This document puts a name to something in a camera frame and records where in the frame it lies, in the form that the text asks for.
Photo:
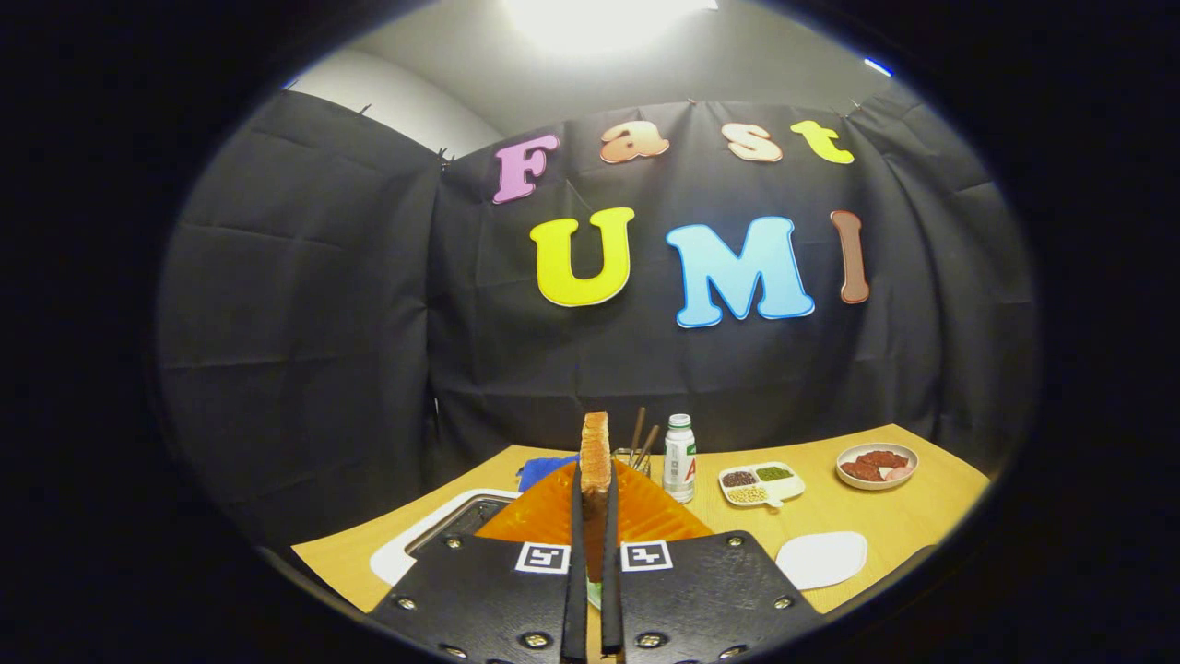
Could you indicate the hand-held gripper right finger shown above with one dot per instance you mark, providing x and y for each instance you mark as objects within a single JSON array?
[{"x": 701, "y": 599}]

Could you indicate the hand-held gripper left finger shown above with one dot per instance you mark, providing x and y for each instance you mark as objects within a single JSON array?
[{"x": 489, "y": 599}]

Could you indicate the toasted bread slice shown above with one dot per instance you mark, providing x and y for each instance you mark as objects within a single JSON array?
[{"x": 595, "y": 461}]

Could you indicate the white toaster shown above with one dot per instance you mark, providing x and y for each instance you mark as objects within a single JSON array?
[{"x": 396, "y": 553}]

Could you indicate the pile of yellow beans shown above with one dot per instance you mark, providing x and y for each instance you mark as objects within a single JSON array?
[{"x": 747, "y": 495}]

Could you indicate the pile of dark beans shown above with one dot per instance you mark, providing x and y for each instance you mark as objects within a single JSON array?
[{"x": 738, "y": 479}]

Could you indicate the white square plate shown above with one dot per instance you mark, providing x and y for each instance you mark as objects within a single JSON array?
[{"x": 820, "y": 558}]

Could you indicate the white drink bottle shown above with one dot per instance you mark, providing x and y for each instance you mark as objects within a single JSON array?
[{"x": 679, "y": 470}]

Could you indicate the blue oven mitt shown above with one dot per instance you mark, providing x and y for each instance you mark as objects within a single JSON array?
[{"x": 539, "y": 470}]

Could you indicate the white divided dish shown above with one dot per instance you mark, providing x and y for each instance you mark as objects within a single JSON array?
[{"x": 788, "y": 489}]

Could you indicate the pile of green beans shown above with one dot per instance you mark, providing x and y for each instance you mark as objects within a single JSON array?
[{"x": 774, "y": 473}]

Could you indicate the red meat slice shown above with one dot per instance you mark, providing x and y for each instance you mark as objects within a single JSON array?
[
  {"x": 883, "y": 458},
  {"x": 860, "y": 471}
]

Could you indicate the white round bowl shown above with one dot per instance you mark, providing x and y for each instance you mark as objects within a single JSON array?
[{"x": 876, "y": 485}]

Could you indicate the pink ham slice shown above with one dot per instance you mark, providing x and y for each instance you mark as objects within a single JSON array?
[{"x": 900, "y": 473}]

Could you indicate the black backdrop cloth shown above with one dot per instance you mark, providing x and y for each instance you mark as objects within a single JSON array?
[{"x": 323, "y": 323}]

